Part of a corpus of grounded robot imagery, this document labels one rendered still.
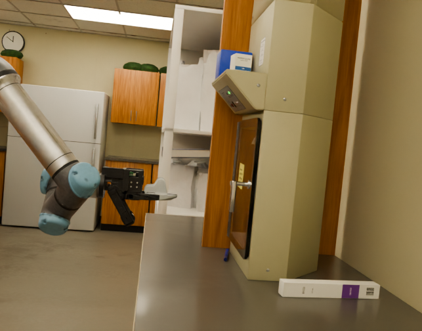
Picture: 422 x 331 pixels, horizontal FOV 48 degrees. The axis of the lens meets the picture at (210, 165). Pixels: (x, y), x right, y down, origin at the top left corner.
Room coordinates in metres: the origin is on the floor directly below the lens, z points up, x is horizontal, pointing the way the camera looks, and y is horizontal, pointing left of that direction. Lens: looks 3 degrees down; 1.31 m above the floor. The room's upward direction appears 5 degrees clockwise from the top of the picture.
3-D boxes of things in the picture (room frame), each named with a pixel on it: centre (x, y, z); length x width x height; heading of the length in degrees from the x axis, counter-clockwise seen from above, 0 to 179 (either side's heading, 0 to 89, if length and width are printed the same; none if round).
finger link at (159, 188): (1.30, 0.13, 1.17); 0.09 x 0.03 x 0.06; 95
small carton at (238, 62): (1.40, -0.06, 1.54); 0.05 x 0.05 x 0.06; 15
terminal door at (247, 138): (1.45, -0.10, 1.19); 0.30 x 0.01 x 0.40; 7
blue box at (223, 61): (1.54, -0.04, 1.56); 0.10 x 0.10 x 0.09; 7
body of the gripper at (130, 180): (1.30, 0.24, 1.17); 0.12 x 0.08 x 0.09; 97
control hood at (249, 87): (1.45, -0.05, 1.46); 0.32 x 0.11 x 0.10; 7
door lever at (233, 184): (1.34, -0.09, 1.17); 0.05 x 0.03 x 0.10; 97
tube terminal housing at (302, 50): (1.47, -0.24, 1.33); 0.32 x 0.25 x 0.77; 7
